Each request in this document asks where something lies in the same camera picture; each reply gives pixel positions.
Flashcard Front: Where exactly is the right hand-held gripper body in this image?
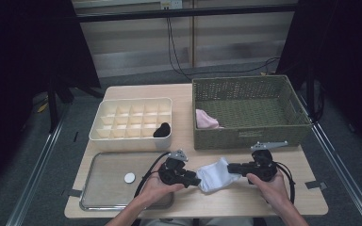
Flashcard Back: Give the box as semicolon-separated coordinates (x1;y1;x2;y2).
246;140;289;184

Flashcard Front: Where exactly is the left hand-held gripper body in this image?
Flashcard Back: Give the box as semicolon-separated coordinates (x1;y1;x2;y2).
158;149;192;186

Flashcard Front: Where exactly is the white sock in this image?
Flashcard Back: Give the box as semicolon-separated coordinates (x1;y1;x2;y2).
196;156;243;193

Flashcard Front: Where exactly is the black sock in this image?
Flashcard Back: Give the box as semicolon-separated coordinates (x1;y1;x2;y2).
153;121;172;138

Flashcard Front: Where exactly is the pink sock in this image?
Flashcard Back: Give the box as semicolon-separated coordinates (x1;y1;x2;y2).
206;117;224;130
195;108;215;128

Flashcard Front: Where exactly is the clear lid with white knob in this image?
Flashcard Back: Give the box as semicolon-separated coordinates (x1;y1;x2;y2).
79;151;174;211

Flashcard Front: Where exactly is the cream compartment storage box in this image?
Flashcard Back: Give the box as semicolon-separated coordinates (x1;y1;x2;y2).
89;97;173;152

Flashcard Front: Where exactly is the green woven basket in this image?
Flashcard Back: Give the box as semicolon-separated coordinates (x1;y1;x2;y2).
191;74;313;151

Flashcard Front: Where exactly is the person's left hand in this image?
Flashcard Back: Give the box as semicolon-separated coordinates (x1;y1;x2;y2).
138;163;186;206

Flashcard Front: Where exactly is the person's right hand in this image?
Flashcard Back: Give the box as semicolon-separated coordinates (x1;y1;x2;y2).
246;175;291;215

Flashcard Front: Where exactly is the black tape strip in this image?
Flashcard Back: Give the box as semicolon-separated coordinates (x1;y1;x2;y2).
60;187;83;199
304;180;329;191

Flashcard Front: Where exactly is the black stand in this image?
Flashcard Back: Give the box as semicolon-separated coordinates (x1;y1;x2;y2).
304;70;326;123
45;74;105;133

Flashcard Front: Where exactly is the yellow floor item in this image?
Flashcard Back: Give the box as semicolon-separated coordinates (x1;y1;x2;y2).
37;99;50;113

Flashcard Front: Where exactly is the black metal crossbar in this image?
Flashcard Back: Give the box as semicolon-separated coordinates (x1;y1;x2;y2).
74;3;300;24

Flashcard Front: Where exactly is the left hand-held gripper cable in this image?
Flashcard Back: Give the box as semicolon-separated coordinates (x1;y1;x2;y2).
134;151;171;199

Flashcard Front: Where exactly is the hand-held gripper cable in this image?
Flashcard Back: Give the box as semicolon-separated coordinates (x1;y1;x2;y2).
274;161;296;205
134;151;171;199

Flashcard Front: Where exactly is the right hand-held gripper cable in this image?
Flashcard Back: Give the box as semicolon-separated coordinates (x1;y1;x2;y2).
274;161;296;205

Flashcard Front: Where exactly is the metal floor rail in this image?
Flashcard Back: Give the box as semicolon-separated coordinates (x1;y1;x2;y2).
296;93;362;226
6;106;72;226

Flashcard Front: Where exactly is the black floor cable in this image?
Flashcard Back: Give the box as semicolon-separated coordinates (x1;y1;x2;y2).
188;56;281;77

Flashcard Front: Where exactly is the black hanging wall cable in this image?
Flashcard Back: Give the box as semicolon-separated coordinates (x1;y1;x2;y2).
166;17;193;81

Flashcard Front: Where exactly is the white wall outlet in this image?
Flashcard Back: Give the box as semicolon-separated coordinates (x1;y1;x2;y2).
159;0;183;10

